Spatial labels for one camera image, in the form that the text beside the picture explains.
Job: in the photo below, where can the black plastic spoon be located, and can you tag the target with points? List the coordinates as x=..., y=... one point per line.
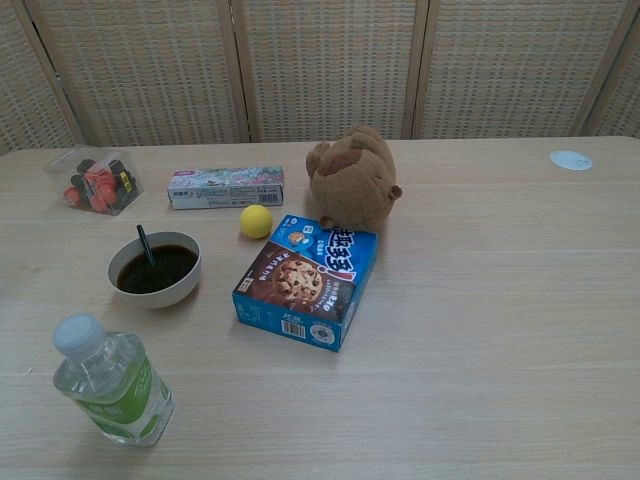
x=146, y=245

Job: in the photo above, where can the yellow ball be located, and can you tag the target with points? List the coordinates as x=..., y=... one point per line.
x=256, y=222

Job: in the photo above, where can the floral toothpaste box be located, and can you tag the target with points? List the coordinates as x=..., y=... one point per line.
x=225, y=192

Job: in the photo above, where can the water bottle with green label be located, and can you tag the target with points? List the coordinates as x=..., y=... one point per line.
x=115, y=390

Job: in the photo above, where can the brown capybara plush toy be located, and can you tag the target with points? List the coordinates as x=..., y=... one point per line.
x=352, y=185

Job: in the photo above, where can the white bowl with dark liquid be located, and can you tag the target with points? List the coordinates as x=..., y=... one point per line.
x=165, y=298

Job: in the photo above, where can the blue chocolate cookie box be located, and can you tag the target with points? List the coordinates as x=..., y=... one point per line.
x=300, y=280

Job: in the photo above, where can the woven folding screen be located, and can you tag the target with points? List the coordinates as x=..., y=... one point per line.
x=325, y=65

